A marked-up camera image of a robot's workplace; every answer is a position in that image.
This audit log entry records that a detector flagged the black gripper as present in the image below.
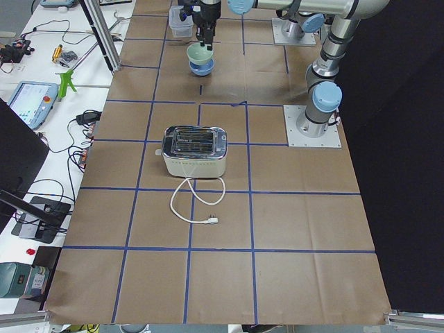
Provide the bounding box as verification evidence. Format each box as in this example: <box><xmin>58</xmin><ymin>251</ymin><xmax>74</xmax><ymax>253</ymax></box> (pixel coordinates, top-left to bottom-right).
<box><xmin>194</xmin><ymin>0</ymin><xmax>221</xmax><ymax>51</ymax></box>

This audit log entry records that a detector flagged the green bowl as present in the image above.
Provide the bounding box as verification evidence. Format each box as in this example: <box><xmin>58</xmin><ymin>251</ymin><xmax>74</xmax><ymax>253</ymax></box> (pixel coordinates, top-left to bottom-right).
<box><xmin>187</xmin><ymin>43</ymin><xmax>214</xmax><ymax>65</ymax></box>

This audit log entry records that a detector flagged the blue bowl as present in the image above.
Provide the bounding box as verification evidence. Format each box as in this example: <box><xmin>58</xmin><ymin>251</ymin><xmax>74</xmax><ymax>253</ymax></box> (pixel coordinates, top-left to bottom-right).
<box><xmin>189</xmin><ymin>59</ymin><xmax>215</xmax><ymax>76</ymax></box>

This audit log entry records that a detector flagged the clear plastic lidded container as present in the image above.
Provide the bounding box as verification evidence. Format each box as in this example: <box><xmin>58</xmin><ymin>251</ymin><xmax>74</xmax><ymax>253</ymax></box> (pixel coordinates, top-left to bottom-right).
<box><xmin>169</xmin><ymin>6</ymin><xmax>194</xmax><ymax>38</ymax></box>

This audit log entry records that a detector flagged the cream chrome toaster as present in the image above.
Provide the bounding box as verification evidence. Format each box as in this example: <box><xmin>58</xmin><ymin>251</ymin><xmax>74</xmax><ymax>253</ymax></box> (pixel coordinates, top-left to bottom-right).
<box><xmin>155</xmin><ymin>126</ymin><xmax>228</xmax><ymax>178</ymax></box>

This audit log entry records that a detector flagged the black power adapter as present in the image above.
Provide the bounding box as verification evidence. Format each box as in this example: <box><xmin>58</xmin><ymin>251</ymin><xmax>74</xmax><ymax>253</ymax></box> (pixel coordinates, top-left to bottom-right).
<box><xmin>76</xmin><ymin>110</ymin><xmax>102</xmax><ymax>125</ymax></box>

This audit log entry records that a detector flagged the green plastic clamp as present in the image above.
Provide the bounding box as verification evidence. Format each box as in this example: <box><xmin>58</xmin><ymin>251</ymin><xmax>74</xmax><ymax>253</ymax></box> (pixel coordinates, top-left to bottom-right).
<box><xmin>58</xmin><ymin>69</ymin><xmax>77</xmax><ymax>101</ymax></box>

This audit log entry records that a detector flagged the yellow small tool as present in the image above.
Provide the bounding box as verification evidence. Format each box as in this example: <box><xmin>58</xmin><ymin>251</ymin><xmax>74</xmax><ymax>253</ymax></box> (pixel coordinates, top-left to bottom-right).
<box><xmin>51</xmin><ymin>44</ymin><xmax>62</xmax><ymax>63</ymax></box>

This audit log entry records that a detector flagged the teach pendant tablet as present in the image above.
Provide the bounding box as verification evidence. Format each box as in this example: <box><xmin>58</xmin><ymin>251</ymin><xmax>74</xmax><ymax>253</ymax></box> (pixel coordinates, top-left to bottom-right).
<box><xmin>8</xmin><ymin>81</ymin><xmax>58</xmax><ymax>130</ymax></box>

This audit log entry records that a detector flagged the black monitor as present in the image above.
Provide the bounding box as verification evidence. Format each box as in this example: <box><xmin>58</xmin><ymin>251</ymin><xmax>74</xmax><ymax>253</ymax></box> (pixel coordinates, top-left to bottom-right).
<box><xmin>0</xmin><ymin>98</ymin><xmax>50</xmax><ymax>233</ymax></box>

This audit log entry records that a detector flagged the black monitor stand base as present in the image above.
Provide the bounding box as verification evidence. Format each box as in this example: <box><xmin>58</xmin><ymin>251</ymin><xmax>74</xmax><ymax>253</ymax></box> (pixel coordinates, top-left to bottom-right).
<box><xmin>11</xmin><ymin>196</ymin><xmax>71</xmax><ymax>244</ymax></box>

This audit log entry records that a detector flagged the green electrical box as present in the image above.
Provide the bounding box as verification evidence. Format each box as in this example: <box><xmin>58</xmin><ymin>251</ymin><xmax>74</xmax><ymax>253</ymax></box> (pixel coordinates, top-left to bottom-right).
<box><xmin>1</xmin><ymin>262</ymin><xmax>50</xmax><ymax>298</ymax></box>

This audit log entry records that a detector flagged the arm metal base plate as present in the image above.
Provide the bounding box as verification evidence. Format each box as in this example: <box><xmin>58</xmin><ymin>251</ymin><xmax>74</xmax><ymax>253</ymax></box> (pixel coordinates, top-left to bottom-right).
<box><xmin>271</xmin><ymin>18</ymin><xmax>316</xmax><ymax>47</ymax></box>
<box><xmin>283</xmin><ymin>105</ymin><xmax>342</xmax><ymax>148</ymax></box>

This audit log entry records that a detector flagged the aluminium frame post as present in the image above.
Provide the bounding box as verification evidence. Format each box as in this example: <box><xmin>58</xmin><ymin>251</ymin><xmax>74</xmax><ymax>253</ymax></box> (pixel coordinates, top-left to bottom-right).
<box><xmin>79</xmin><ymin>0</ymin><xmax>121</xmax><ymax>72</ymax></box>

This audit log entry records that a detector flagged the white toaster power cord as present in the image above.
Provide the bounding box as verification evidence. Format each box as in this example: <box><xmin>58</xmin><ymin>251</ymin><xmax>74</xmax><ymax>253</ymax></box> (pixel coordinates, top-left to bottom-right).
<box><xmin>169</xmin><ymin>176</ymin><xmax>227</xmax><ymax>225</ymax></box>

